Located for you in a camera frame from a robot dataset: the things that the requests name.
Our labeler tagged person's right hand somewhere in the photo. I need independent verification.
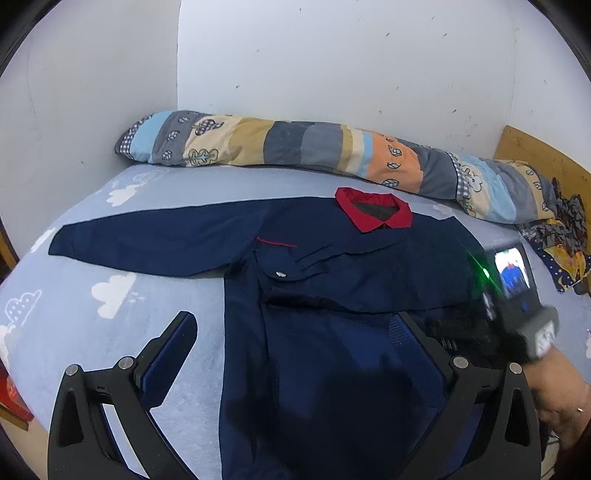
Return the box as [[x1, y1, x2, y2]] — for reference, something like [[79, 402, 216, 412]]
[[523, 346, 590, 450]]

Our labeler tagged patchwork rolled quilt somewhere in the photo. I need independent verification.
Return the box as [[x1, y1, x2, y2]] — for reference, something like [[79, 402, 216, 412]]
[[114, 110, 557, 225]]

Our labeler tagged navy jacket with red collar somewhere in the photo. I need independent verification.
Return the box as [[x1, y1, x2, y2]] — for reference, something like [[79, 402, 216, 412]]
[[49, 187, 530, 479]]

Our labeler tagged patterned crumpled clothes pile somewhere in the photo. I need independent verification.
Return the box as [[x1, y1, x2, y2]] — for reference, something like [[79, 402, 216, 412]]
[[519, 178, 590, 295]]

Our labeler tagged red object beside bed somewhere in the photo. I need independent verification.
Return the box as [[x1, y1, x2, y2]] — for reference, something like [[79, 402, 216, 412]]
[[0, 362, 34, 431]]

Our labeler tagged light blue cloud bedsheet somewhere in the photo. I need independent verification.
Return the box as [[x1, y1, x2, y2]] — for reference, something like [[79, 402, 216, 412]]
[[1, 167, 590, 479]]

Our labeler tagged wooden headboard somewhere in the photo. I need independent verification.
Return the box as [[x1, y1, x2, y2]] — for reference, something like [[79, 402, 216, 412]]
[[494, 125, 591, 233]]

